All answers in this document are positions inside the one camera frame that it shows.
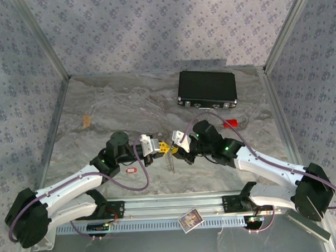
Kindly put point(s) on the metal strip with key rings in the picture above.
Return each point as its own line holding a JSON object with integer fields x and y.
{"x": 170, "y": 163}

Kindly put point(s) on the red plastic key tag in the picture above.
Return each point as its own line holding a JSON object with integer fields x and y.
{"x": 130, "y": 171}

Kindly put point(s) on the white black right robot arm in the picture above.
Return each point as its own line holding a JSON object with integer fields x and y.
{"x": 270, "y": 163}

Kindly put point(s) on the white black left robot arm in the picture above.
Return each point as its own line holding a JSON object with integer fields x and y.
{"x": 72, "y": 180}

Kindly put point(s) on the red plastic block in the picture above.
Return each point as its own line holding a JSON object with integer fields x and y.
{"x": 230, "y": 123}

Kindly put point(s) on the orange wooden tag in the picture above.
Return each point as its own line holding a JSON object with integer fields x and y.
{"x": 86, "y": 121}

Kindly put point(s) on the black hard case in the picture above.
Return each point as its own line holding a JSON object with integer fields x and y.
{"x": 208, "y": 85}

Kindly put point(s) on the small printed card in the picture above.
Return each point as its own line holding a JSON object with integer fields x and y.
{"x": 191, "y": 220}

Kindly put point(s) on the small black circuit board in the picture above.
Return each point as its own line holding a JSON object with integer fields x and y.
{"x": 97, "y": 226}
{"x": 254, "y": 220}

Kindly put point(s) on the grey metal bar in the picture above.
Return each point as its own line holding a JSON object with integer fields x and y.
{"x": 309, "y": 227}

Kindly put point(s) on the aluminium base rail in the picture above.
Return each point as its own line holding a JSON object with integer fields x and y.
{"x": 174, "y": 206}

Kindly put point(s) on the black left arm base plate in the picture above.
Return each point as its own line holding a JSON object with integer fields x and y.
{"x": 118, "y": 209}

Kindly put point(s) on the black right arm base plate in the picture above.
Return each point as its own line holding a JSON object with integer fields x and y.
{"x": 230, "y": 204}

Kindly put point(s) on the aluminium left side frame rail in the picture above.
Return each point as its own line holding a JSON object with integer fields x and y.
{"x": 54, "y": 119}

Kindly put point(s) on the aluminium frame rail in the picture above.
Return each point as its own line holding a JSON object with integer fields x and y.
{"x": 54, "y": 119}
{"x": 282, "y": 121}

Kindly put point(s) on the aluminium right side frame rail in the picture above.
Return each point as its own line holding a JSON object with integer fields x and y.
{"x": 282, "y": 121}

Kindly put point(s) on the aluminium left frame post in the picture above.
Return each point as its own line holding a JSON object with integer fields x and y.
{"x": 45, "y": 42}

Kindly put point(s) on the aluminium frame post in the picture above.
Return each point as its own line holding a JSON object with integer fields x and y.
{"x": 45, "y": 42}
{"x": 287, "y": 28}

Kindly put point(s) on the aluminium right frame post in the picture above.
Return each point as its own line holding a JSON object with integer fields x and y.
{"x": 287, "y": 28}

